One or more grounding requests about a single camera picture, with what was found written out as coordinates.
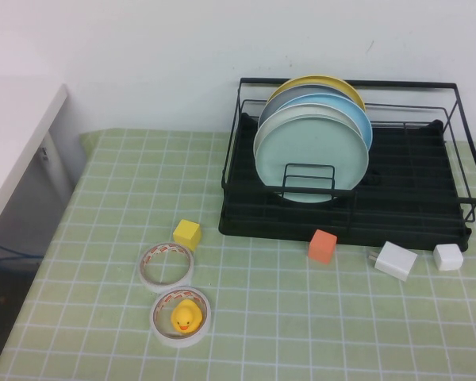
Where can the mint green plate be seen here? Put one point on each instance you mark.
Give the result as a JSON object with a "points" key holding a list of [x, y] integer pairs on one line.
{"points": [[313, 158]]}

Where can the white plate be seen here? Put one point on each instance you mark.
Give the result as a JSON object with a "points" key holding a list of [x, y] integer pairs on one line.
{"points": [[267, 125]]}

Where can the grey plate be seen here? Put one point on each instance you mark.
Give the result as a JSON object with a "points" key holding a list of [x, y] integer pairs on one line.
{"points": [[279, 101]]}

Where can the yellow plate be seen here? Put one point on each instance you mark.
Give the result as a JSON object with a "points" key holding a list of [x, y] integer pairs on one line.
{"points": [[301, 80]]}

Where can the light blue plate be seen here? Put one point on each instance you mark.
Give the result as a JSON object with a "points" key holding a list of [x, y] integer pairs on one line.
{"points": [[341, 105]]}

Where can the yellow cube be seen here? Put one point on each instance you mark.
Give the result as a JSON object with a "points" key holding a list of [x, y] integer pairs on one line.
{"points": [[186, 232]]}

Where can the orange cube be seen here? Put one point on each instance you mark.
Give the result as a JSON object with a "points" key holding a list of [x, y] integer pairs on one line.
{"points": [[321, 246]]}

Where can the white tape roll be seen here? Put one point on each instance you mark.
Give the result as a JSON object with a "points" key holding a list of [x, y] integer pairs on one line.
{"points": [[178, 342], [143, 274]]}

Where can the yellow rubber duck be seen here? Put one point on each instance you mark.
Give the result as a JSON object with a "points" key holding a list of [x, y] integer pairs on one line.
{"points": [[186, 315]]}

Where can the green checked tablecloth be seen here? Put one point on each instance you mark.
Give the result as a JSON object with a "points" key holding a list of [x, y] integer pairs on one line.
{"points": [[103, 198]]}

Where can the white power adapter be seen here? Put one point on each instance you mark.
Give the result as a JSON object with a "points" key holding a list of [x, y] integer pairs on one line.
{"points": [[394, 262]]}

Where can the small metal cabinet latch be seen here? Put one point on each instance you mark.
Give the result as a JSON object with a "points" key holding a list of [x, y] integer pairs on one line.
{"points": [[44, 153]]}

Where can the white cube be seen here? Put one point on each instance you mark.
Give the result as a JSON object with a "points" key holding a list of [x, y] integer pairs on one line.
{"points": [[448, 258]]}

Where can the white side cabinet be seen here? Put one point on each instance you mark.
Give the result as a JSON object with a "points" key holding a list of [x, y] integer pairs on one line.
{"points": [[16, 131]]}

